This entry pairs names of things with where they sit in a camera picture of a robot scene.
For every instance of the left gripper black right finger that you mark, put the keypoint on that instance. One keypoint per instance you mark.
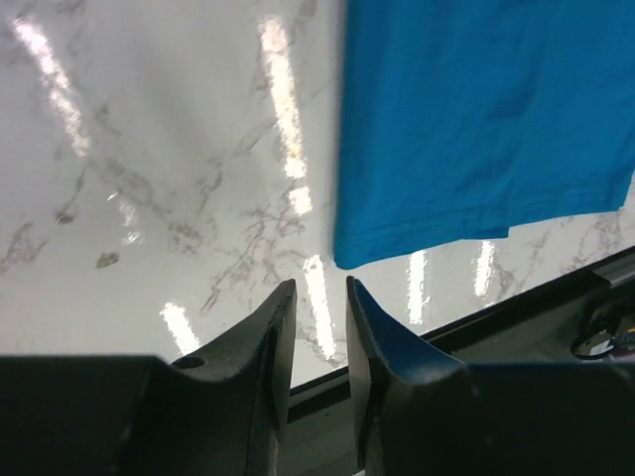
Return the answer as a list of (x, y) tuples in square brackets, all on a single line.
[(418, 411)]

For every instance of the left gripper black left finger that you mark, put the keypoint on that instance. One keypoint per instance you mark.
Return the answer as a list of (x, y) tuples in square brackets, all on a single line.
[(220, 410)]

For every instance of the blue t shirt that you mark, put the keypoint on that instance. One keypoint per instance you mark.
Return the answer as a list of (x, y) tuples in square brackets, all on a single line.
[(462, 119)]

